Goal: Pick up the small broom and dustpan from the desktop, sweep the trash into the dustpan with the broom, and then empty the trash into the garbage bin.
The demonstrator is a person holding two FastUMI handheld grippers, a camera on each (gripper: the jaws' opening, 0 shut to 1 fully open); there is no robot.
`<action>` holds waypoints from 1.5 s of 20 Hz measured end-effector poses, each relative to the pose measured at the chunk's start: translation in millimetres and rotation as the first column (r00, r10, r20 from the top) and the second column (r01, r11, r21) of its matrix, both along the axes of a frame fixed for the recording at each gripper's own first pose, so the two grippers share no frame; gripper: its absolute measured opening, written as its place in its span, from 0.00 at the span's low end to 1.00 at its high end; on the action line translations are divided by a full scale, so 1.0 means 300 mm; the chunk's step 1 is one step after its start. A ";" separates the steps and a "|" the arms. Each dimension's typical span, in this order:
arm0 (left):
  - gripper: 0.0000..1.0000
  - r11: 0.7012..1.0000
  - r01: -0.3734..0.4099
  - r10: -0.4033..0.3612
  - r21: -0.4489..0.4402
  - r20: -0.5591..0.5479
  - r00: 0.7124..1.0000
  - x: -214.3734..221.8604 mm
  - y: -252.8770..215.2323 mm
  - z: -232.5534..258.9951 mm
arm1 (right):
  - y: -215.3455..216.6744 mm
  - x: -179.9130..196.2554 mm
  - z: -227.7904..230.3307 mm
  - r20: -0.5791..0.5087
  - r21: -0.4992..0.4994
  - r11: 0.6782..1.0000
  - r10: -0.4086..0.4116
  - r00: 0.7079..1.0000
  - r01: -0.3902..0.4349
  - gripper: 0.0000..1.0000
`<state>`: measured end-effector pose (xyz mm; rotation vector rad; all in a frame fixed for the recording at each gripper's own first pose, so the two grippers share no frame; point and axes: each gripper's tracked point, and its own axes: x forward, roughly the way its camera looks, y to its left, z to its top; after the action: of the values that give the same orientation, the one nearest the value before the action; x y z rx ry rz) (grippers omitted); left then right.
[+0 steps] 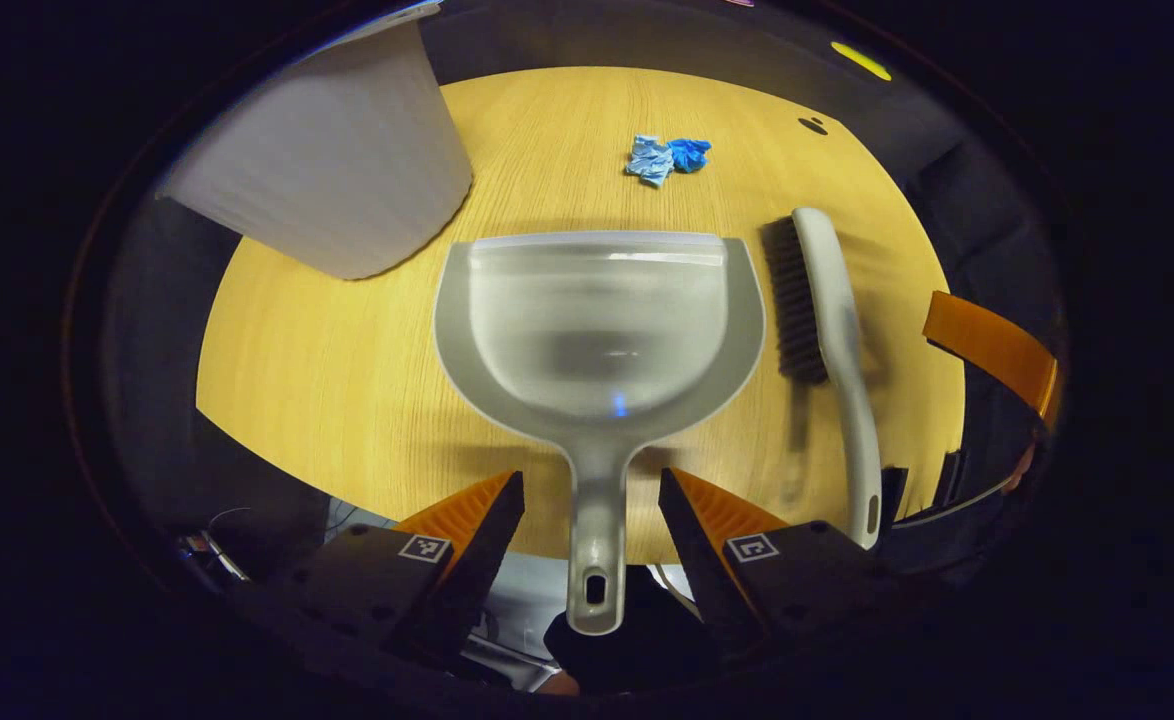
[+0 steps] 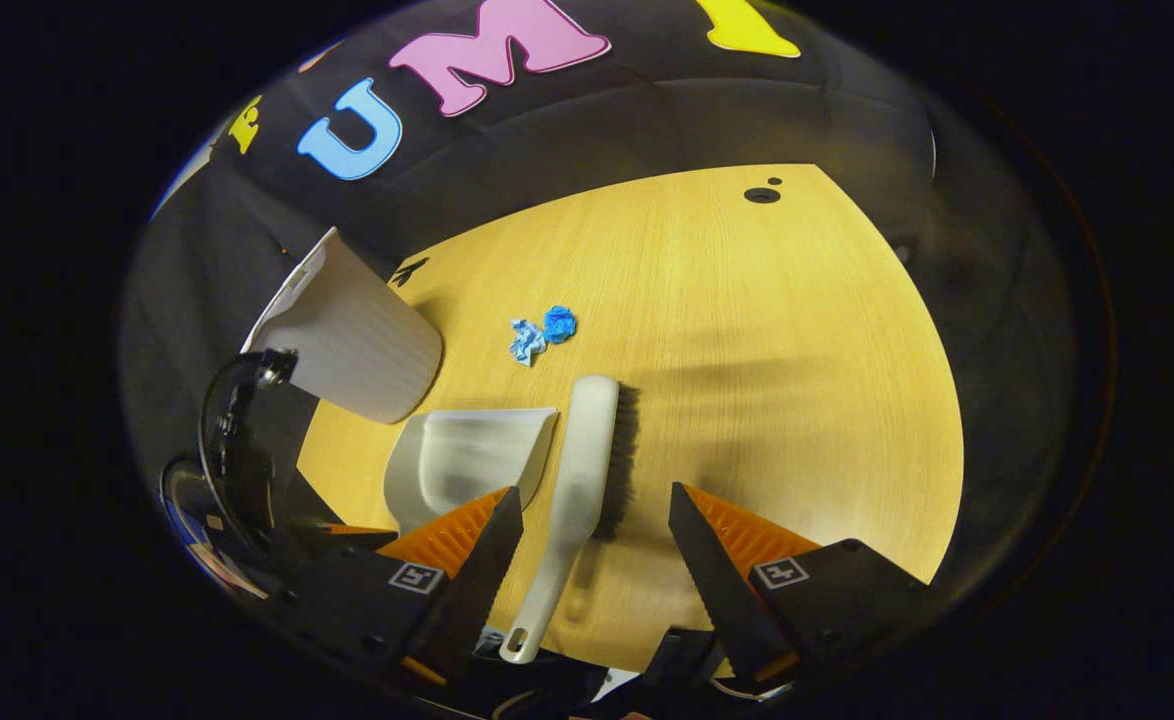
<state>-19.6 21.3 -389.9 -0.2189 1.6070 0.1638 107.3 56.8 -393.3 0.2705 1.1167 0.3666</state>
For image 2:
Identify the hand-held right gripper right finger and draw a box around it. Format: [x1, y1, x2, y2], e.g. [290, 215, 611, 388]
[667, 481, 938, 691]

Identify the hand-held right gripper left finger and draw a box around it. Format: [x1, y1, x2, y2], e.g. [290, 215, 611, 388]
[272, 486, 526, 691]

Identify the white dustpan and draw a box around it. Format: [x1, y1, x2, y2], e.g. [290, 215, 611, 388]
[384, 407, 559, 536]

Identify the white garbage bin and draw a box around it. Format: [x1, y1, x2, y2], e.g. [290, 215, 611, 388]
[242, 227, 445, 425]

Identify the small white broom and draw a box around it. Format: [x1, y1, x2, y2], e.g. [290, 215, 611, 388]
[499, 375, 641, 665]

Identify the pale blue paper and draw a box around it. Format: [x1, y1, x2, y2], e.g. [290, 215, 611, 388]
[509, 318, 547, 367]

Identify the black backdrop cloth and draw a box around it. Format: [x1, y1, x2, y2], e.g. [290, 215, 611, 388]
[122, 0, 938, 471]

